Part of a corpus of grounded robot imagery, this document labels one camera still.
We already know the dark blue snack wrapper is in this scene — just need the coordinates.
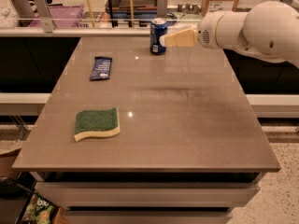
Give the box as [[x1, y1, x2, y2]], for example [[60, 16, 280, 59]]
[[90, 56, 112, 81]]

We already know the left metal railing bracket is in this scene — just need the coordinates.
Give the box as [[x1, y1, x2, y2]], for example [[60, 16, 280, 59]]
[[34, 0, 55, 33]]

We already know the green snack bag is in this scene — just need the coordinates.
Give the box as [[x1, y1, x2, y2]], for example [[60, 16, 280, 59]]
[[20, 194, 56, 224]]

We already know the middle metal railing bracket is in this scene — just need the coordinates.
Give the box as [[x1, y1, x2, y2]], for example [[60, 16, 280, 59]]
[[157, 0, 167, 18]]

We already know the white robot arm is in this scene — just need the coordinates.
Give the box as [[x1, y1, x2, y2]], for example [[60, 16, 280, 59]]
[[159, 1, 299, 67]]

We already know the yellow pole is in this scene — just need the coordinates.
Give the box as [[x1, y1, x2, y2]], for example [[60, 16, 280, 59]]
[[86, 0, 95, 28]]

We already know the white drawer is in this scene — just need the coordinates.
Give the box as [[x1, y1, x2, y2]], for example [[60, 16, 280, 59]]
[[36, 182, 260, 208], [65, 211, 232, 224]]

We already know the blue pepsi can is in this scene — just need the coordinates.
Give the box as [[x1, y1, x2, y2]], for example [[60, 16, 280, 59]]
[[149, 18, 167, 55]]

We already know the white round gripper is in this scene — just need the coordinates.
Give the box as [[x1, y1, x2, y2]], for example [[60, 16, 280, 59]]
[[159, 11, 230, 49]]

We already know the upper white drawer front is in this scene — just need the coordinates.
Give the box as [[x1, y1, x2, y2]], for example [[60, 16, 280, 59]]
[[36, 182, 260, 208]]

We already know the lower white drawer front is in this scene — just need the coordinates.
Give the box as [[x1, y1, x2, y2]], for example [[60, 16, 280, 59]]
[[65, 211, 232, 224]]

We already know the purple plastic crate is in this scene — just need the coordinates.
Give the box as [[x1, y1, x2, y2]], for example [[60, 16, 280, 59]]
[[30, 5, 84, 28]]

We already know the green and yellow sponge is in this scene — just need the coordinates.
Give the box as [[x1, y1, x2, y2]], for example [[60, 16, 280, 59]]
[[74, 107, 121, 141]]

